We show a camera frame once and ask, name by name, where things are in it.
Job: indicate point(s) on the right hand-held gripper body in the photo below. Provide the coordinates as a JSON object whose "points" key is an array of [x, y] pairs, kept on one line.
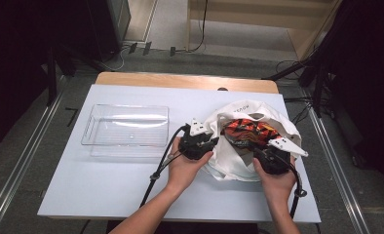
{"points": [[273, 162]]}

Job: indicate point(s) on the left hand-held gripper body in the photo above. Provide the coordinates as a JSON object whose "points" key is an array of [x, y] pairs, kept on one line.
{"points": [[195, 144]]}

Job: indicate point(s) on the orange black snack packet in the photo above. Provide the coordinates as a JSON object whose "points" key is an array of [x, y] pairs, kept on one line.
{"points": [[248, 128]]}

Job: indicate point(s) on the white printed tote bag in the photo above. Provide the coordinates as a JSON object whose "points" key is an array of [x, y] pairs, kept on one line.
{"points": [[232, 162]]}

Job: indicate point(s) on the person's right hand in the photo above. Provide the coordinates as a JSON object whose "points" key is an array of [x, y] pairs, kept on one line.
{"points": [[277, 187]]}

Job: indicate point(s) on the person's left hand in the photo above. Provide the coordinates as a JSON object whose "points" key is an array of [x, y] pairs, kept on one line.
{"points": [[182, 172]]}

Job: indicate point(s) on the light wooden table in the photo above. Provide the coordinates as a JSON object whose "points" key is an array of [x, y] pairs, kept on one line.
{"points": [[180, 81]]}

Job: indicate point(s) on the clear plastic tray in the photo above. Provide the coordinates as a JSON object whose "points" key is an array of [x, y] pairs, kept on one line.
{"points": [[125, 130]]}

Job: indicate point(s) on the black metal stand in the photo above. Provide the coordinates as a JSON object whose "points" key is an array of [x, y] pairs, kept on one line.
{"points": [[316, 81]]}

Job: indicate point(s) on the dark curtain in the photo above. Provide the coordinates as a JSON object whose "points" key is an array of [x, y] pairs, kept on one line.
{"points": [[368, 81], [18, 65]]}

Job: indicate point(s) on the grey cabinet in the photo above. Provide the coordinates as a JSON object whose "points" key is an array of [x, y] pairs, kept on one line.
{"points": [[120, 19]]}

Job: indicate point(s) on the metal floor rail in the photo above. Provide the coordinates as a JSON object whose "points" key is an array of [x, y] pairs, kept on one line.
{"points": [[336, 169], [14, 178]]}

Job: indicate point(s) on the light wooden shelf frame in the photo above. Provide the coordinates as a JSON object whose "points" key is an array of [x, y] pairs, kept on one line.
{"points": [[245, 19]]}

